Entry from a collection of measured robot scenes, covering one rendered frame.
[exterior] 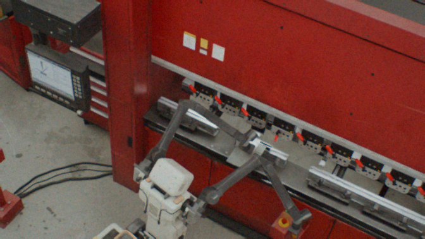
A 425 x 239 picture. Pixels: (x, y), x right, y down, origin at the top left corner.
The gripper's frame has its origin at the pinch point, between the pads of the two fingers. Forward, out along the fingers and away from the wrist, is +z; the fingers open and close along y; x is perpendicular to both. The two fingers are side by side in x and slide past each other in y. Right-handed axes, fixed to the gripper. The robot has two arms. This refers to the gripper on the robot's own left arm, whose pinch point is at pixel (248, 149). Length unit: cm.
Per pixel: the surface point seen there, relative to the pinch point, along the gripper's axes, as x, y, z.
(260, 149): -4.5, -6.7, 4.6
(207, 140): 3.8, 33.2, 13.8
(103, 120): 17, 146, 79
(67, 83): 21, 110, -62
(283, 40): -53, -5, -76
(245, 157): 6.3, -1.0, -1.6
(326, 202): 8, -62, 13
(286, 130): -19.2, -20.5, -16.9
